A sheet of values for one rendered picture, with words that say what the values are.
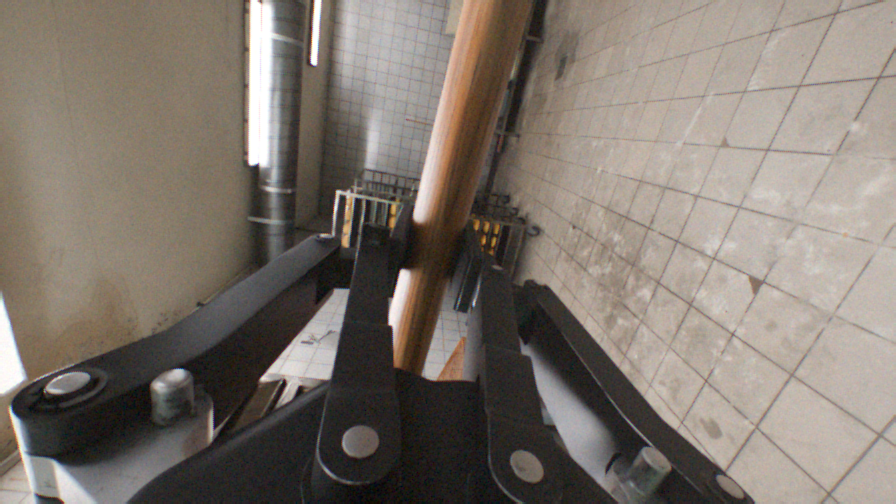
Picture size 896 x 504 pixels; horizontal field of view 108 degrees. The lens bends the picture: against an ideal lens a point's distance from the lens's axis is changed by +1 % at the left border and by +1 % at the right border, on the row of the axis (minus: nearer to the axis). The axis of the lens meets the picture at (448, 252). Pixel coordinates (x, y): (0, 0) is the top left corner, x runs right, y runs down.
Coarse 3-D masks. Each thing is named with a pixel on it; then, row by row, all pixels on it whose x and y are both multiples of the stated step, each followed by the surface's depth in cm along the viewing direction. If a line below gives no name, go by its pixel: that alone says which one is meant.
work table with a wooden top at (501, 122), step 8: (528, 16) 376; (528, 24) 374; (536, 40) 379; (520, 48) 388; (520, 56) 385; (520, 64) 388; (512, 80) 401; (512, 88) 397; (512, 96) 400; (504, 112) 415; (504, 120) 409; (496, 128) 447; (504, 128) 412; (512, 136) 414
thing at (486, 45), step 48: (480, 0) 14; (528, 0) 14; (480, 48) 14; (480, 96) 15; (432, 144) 16; (480, 144) 16; (432, 192) 17; (432, 240) 17; (432, 288) 18; (432, 336) 20
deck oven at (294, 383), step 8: (264, 376) 202; (272, 376) 203; (280, 376) 204; (288, 376) 206; (296, 376) 207; (288, 384) 199; (296, 384) 201; (304, 384) 203; (312, 384) 204; (288, 392) 195; (296, 392) 197; (280, 400) 188; (288, 400) 190
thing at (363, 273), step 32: (384, 256) 13; (352, 288) 10; (384, 288) 11; (352, 320) 9; (384, 320) 9; (352, 352) 7; (384, 352) 7; (352, 384) 6; (384, 384) 6; (352, 416) 5; (384, 416) 5; (320, 448) 5; (352, 448) 5; (384, 448) 5; (320, 480) 4; (352, 480) 4; (384, 480) 5
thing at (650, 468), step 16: (624, 464) 8; (640, 464) 7; (656, 464) 7; (608, 480) 7; (624, 480) 7; (640, 480) 7; (656, 480) 7; (624, 496) 7; (640, 496) 7; (656, 496) 7
